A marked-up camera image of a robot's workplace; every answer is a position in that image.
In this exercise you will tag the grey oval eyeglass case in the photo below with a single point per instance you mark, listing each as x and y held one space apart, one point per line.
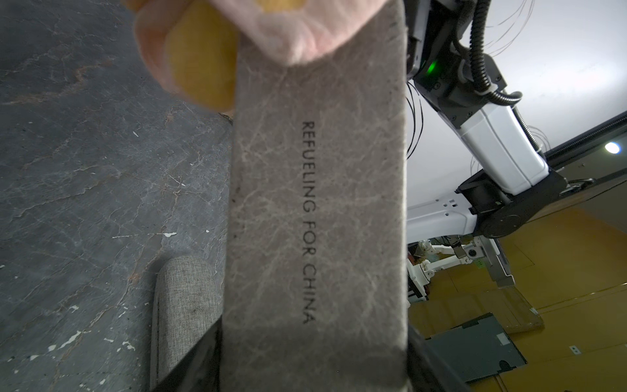
188 299

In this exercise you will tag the grey rectangular eyeglass case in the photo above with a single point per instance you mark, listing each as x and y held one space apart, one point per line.
316 281

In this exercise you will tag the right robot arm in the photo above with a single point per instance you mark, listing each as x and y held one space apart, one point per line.
449 70

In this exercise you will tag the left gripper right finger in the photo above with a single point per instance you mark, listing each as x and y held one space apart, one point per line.
426 371

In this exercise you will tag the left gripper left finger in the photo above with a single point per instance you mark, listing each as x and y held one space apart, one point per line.
199 370

